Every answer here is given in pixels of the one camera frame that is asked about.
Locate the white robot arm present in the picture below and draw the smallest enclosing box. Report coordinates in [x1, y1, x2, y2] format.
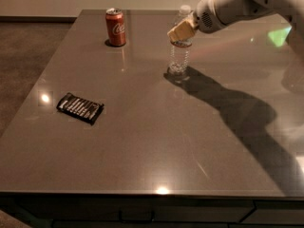
[167, 0, 304, 58]

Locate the black rxbar chocolate wrapper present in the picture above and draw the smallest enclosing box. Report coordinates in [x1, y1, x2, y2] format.
[56, 92, 105, 125]

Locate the dark drawer front with handle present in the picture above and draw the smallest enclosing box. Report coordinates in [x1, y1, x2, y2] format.
[19, 198, 254, 222]

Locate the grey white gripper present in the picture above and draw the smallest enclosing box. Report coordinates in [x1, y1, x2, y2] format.
[167, 0, 231, 42]

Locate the clear plastic water bottle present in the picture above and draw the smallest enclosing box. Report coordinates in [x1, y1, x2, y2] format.
[168, 5, 192, 75]

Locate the red coca-cola can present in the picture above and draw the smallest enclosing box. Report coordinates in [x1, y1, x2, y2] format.
[105, 8, 126, 47]

